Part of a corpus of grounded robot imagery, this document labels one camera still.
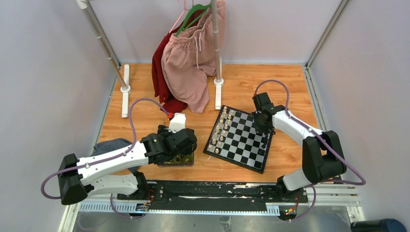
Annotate gold metal tin tray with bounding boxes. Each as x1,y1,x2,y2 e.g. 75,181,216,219
157,152,194,167

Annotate green clothes hanger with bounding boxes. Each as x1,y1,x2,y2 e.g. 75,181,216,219
175,3,212,37

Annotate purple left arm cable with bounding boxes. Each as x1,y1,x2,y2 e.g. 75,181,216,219
41,98,174,220

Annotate dark red garment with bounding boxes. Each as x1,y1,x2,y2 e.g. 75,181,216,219
152,11,202,113

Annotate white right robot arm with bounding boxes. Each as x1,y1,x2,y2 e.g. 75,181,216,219
252,92,347,202

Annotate grey blue cloth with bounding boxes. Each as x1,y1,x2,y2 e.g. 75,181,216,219
91,138,132,156

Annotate black and white chessboard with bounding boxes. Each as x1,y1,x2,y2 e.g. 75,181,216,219
203,105,275,174

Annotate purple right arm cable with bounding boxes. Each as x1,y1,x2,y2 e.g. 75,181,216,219
253,79,366,221

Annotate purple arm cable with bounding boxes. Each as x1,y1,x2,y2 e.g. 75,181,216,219
253,79,366,221
41,98,174,220

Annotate dark blue cylinder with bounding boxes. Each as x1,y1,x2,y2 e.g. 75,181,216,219
350,218,408,232

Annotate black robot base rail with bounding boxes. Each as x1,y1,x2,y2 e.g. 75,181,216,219
69,179,356,221

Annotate pink shorts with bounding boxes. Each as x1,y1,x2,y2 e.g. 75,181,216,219
161,9,216,113

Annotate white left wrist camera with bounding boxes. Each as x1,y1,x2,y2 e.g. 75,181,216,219
168,113,186,133

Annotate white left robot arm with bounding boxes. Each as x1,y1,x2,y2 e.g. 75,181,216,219
58,128,197,205

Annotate pink clothes hanger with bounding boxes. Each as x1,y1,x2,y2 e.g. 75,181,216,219
169,0,190,34

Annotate white clothes rack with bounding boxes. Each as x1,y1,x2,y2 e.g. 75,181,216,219
76,0,224,118

